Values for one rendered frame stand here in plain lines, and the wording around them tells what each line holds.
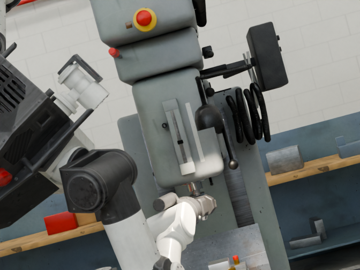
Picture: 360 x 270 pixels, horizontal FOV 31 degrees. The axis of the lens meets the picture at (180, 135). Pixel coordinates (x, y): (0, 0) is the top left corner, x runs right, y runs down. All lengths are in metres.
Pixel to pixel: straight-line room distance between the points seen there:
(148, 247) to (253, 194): 0.94
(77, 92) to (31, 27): 4.89
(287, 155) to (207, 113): 3.97
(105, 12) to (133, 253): 0.66
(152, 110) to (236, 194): 0.60
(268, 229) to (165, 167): 0.62
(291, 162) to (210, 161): 3.81
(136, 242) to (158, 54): 0.60
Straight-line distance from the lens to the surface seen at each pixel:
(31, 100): 1.33
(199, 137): 1.82
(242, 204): 2.30
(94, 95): 1.52
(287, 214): 6.20
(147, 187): 2.30
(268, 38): 2.13
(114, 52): 1.68
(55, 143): 1.37
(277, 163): 5.63
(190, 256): 2.30
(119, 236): 1.40
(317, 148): 6.18
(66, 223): 5.73
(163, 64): 1.80
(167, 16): 1.71
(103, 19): 1.73
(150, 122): 1.83
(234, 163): 1.83
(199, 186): 1.90
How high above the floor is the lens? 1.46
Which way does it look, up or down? level
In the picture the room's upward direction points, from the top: 15 degrees counter-clockwise
